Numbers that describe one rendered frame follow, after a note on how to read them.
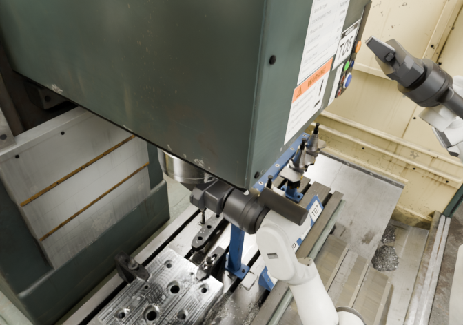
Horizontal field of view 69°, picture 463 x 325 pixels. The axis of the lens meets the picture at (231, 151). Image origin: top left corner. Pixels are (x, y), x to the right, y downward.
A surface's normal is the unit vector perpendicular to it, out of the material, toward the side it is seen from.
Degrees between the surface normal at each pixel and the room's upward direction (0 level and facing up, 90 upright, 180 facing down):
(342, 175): 24
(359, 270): 8
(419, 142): 90
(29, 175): 91
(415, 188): 88
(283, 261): 78
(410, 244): 17
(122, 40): 90
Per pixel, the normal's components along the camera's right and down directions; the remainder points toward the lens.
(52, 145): 0.83, 0.39
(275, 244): -0.60, 0.29
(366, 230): -0.18, -0.51
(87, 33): -0.57, 0.50
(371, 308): 0.13, -0.84
